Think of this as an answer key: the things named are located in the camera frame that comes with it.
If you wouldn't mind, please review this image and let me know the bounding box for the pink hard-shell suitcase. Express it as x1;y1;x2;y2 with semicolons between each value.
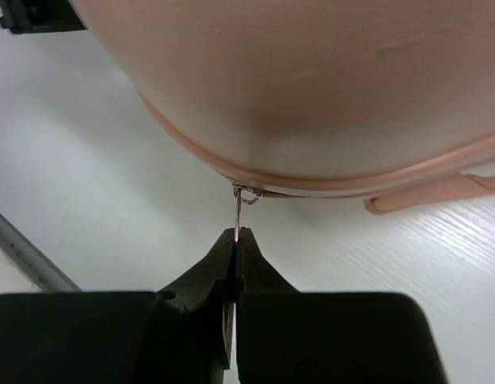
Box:
73;1;495;214

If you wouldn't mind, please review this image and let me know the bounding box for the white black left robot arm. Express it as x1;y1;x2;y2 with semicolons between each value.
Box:
0;0;86;35

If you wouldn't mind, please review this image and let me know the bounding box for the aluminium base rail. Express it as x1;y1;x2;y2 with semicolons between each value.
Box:
0;213;82;293

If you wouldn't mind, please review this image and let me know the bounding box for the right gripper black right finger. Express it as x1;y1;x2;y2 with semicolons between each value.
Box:
235;228;447;383

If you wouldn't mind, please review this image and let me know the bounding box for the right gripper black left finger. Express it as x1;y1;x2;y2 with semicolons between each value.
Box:
0;230;235;383

